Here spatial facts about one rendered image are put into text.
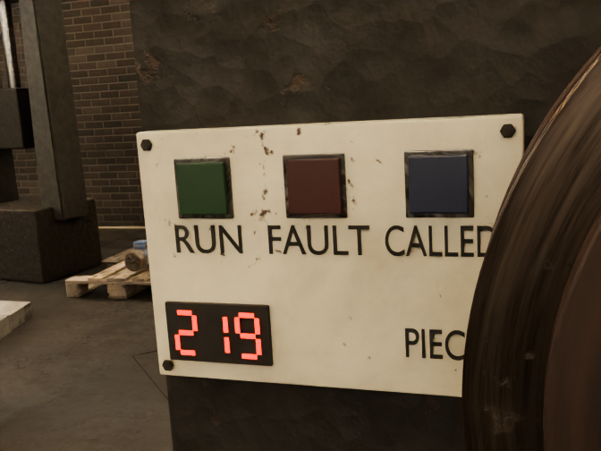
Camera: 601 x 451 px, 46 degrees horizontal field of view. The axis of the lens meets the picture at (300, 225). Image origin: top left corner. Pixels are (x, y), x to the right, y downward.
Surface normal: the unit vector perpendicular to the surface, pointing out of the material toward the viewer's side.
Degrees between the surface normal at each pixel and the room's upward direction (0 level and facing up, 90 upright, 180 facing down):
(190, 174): 90
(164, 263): 90
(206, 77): 90
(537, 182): 90
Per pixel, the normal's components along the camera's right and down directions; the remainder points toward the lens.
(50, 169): -0.47, 0.18
